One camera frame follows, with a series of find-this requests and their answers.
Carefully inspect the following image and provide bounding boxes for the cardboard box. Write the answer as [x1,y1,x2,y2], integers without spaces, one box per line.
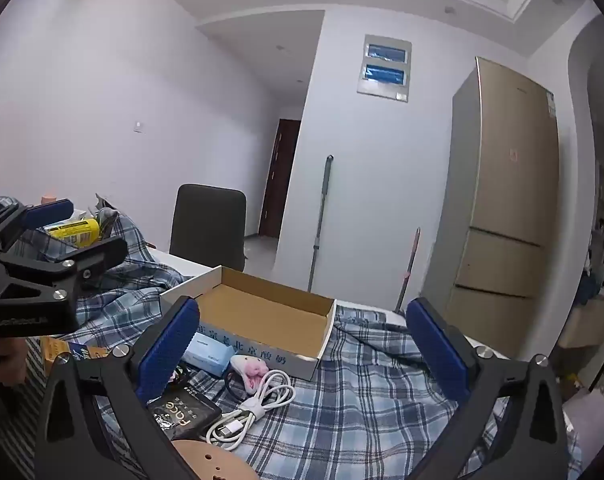
[159,265,337,382]

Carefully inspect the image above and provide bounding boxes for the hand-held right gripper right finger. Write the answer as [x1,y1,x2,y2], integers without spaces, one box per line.
[404,296,570,480]

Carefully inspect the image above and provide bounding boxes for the grey cloth item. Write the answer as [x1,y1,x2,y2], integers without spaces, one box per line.
[96,207,120,239]

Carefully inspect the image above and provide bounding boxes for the dark brown door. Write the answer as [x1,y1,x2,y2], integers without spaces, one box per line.
[258,118,301,238]

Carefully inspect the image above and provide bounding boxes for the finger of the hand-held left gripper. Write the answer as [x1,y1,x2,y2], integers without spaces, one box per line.
[0,198,75,263]
[0,237,129,303]

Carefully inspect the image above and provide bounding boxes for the gold refrigerator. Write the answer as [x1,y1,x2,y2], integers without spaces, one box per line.
[422,56,561,333]

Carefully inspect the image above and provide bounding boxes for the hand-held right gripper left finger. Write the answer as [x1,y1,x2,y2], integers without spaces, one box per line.
[34,296,217,480]

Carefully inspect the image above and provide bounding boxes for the orange blue box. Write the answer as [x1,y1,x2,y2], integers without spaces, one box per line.
[39,336,107,376]

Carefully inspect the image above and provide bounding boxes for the pink white plush toy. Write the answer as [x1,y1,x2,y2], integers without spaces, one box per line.
[230,354,268,397]

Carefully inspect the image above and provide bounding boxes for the beige counter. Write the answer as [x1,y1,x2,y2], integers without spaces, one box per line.
[557,285,604,351]

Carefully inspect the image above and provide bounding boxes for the grey mop handle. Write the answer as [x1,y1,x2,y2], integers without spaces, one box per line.
[307,154,335,293]

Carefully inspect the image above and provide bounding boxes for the round wooden board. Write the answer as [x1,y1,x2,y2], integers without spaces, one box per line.
[171,439,263,480]

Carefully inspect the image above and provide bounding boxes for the black foil packet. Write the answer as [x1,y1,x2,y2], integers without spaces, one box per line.
[146,385,223,444]

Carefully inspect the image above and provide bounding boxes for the white charging cable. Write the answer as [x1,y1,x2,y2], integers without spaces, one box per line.
[205,369,297,450]

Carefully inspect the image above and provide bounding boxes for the grey chair back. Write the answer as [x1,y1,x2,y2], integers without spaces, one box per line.
[169,183,247,273]

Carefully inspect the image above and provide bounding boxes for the dark blue cloth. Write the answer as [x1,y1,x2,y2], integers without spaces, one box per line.
[574,270,603,307]

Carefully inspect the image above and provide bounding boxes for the person's left hand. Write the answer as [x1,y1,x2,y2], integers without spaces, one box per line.
[0,336,28,389]

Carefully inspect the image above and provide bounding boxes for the wall electrical panel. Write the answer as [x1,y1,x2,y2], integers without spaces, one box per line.
[357,34,413,104]

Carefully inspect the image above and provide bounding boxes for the red broom handle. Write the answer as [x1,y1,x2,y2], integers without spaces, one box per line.
[394,226,423,313]

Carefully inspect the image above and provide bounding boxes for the light blue tissue pack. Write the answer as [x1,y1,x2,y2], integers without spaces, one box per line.
[181,332,235,376]

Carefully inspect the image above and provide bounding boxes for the blue plaid blanket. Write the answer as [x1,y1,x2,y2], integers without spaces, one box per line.
[0,210,585,480]

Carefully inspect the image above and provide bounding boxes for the yellow bottle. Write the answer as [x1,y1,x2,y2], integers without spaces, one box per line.
[46,217,101,247]

